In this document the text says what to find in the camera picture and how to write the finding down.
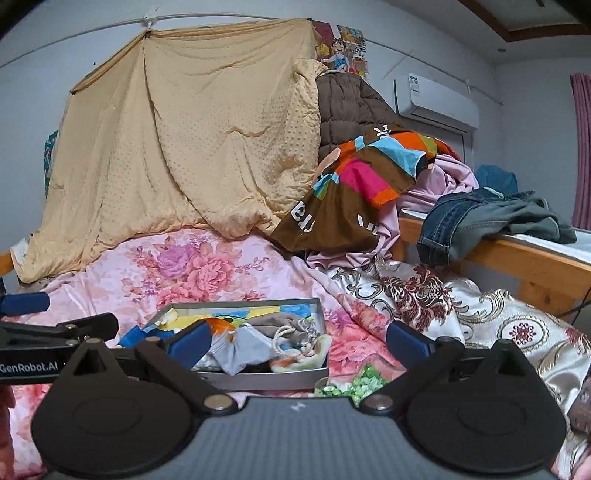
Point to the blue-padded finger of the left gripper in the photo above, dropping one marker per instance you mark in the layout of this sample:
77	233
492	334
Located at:
22	304

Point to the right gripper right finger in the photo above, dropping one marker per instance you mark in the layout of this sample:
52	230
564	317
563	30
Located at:
425	361

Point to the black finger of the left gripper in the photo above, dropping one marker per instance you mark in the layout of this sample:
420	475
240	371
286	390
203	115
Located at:
104	326

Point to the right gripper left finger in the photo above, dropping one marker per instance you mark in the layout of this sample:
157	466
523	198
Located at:
169	363

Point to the grey face mask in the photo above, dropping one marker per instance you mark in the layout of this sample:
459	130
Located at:
244	347

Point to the striped pastel towel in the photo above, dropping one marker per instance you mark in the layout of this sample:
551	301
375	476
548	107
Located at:
297	361

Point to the beige drawstring linen pouch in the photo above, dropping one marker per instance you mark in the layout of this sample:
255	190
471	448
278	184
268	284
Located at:
291	335

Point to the person's left hand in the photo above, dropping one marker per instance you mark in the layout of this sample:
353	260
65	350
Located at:
7	402

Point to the pink floral bedsheet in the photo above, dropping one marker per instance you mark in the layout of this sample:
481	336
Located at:
72	297

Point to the white brocade patterned blanket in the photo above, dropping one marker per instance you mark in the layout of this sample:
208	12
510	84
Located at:
448	305

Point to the grey tray with cartoon towel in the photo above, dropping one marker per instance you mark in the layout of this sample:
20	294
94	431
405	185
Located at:
174	317

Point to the blue denim jeans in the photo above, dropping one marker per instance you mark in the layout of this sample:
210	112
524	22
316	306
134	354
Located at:
458	222

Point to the colourful brown patchwork cloth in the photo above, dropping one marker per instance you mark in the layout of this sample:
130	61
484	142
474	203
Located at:
341	212

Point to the mauve pink garment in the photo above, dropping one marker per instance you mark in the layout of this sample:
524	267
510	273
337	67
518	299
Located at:
446	176

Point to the yellow dotted blanket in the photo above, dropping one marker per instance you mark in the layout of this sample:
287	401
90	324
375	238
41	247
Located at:
214	126

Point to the white air conditioner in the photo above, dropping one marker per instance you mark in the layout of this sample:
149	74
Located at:
427	101

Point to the brown quilted jacket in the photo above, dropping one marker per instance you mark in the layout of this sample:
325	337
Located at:
349	107

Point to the pink curtain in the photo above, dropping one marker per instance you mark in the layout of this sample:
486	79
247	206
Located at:
580	84

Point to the wooden bed frame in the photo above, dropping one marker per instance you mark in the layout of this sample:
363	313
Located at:
517	263

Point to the cartoon wall poster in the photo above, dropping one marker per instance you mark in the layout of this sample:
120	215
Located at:
341	49

